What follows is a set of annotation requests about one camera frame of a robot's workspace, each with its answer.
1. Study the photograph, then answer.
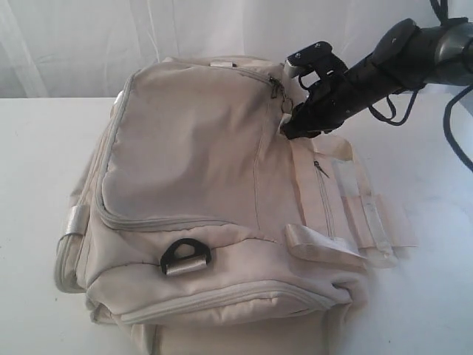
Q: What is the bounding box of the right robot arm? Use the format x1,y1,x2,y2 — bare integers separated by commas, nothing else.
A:
281,18,472,139

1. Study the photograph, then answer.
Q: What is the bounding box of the black plastic D-ring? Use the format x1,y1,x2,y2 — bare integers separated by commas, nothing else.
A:
160,239,212,277

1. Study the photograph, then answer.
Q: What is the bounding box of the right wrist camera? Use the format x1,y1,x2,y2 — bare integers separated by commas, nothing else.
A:
284,41,348,91

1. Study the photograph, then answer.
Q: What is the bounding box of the dark blue cable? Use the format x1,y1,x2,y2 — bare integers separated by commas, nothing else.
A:
369,0,473,167

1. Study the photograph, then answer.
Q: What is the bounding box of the beige fabric duffel bag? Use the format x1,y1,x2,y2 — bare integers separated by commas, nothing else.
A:
55,57,415,354

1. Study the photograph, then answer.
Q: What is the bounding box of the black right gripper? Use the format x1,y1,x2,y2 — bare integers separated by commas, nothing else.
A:
281,58,392,140

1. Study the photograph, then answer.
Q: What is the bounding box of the metal key ring zipper pull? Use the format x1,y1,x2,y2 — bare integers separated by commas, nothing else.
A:
281,93,293,114

